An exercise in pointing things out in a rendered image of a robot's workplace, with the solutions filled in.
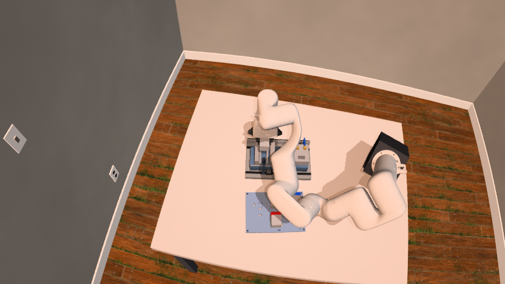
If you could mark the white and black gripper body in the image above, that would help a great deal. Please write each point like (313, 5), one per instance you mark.
(258, 132)

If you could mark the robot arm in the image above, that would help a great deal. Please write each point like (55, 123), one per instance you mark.
(355, 203)

